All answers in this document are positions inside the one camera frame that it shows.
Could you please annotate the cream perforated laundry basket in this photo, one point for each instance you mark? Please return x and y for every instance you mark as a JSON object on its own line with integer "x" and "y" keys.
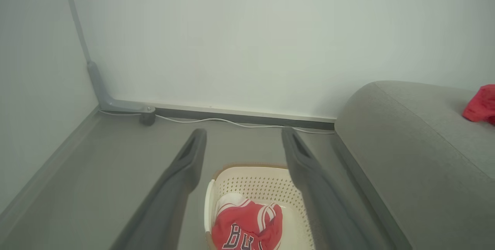
{"x": 263, "y": 184}

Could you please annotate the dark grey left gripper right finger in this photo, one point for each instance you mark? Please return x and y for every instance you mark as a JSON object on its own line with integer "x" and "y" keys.
{"x": 321, "y": 199}

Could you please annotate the grey fabric sofa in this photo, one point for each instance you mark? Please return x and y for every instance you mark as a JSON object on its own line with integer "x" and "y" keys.
{"x": 406, "y": 145}

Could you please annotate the red basketball jersey white trim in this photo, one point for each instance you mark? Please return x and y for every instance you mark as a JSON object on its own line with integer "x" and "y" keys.
{"x": 247, "y": 221}

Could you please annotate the plain red garment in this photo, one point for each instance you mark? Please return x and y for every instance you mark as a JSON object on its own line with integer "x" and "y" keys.
{"x": 481, "y": 105}

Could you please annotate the grey partition corner post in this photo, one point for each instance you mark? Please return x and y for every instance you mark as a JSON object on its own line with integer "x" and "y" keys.
{"x": 76, "y": 18}

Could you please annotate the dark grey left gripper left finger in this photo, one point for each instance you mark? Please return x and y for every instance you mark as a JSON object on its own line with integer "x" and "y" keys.
{"x": 174, "y": 196}

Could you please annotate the grey metal partition foot bracket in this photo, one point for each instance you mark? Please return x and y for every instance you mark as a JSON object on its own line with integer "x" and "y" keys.
{"x": 116, "y": 105}

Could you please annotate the black caster wheel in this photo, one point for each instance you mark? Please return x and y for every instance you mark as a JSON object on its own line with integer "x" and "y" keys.
{"x": 147, "y": 119}

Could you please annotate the dark baseboard strip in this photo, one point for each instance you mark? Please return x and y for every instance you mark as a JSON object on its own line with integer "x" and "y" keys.
{"x": 251, "y": 118}

